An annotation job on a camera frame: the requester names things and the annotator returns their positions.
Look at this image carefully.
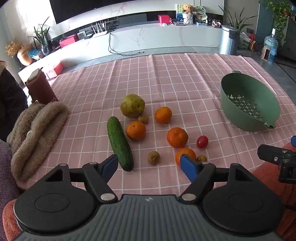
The dark jacket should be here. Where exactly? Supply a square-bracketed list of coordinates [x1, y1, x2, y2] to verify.
[0, 61, 28, 143]

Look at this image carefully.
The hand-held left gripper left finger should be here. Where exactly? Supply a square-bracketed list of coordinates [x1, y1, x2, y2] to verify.
[44, 154, 119, 202]

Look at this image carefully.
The red storage box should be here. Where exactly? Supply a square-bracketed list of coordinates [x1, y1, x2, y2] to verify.
[43, 61, 64, 79]

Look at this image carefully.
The orange tangerine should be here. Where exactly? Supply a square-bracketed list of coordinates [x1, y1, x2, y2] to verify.
[175, 148, 197, 167]
[154, 106, 173, 124]
[126, 121, 147, 141]
[167, 127, 189, 148]

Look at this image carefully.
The grey cabinet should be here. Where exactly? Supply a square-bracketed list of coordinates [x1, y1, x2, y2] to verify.
[276, 16, 296, 62]

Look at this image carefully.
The blue water bottle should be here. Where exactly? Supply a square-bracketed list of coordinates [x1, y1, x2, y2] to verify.
[264, 28, 278, 61]

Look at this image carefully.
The purple-grey cloth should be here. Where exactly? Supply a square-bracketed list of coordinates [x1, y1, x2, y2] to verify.
[0, 139, 22, 210]

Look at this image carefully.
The brown fluffy cloth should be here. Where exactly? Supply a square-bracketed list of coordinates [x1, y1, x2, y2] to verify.
[6, 101, 70, 182]

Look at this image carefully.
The yellow-green pear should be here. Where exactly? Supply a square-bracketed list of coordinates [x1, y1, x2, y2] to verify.
[120, 94, 146, 118]

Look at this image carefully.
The vase with dried flowers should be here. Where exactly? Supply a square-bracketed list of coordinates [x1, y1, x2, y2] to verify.
[5, 40, 35, 66]

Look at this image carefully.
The green colander bowl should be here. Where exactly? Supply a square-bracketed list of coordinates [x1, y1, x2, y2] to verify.
[220, 71, 281, 132]

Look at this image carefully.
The black cable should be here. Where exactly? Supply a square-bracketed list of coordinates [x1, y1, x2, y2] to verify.
[109, 29, 145, 56]

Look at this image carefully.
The red cherry tomato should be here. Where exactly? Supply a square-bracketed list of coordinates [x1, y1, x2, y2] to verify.
[197, 135, 209, 149]

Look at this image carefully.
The small beige appliance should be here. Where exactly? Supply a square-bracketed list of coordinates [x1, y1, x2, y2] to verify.
[261, 45, 271, 62]

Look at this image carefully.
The decorative plate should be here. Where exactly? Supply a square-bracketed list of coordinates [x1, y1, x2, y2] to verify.
[192, 5, 208, 21]

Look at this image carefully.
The silver trash can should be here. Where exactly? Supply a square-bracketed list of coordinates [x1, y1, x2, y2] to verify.
[218, 25, 241, 55]

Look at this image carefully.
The green potted plant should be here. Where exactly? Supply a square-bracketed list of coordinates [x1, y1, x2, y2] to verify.
[28, 16, 51, 55]

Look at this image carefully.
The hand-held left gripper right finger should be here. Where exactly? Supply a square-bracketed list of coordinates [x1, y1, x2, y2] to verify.
[179, 154, 253, 202]

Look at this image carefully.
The dark red tumbler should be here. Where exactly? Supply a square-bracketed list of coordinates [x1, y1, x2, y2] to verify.
[25, 67, 59, 105]

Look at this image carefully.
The teddy bear bouquet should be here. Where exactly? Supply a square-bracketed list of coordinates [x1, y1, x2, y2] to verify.
[181, 3, 197, 25]

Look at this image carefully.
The pink checked tablecloth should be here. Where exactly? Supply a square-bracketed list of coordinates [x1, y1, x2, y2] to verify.
[17, 53, 296, 202]

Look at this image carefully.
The long red box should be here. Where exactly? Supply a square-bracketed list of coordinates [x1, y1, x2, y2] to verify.
[59, 34, 79, 48]

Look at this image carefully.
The white router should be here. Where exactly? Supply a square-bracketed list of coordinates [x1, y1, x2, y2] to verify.
[91, 20, 109, 38]

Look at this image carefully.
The white marble television cabinet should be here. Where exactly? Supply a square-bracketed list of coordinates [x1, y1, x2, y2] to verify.
[17, 22, 223, 77]

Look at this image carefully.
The green cucumber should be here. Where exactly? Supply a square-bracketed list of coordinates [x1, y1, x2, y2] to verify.
[107, 116, 134, 172]

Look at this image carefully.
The hanging pothos plant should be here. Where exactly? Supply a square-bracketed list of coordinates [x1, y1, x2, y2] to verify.
[260, 0, 293, 40]

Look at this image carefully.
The tall leafy potted plant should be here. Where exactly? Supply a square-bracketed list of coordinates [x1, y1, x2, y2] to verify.
[218, 5, 257, 32]

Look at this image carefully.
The black television screen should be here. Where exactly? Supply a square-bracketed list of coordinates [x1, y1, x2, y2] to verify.
[49, 0, 176, 24]

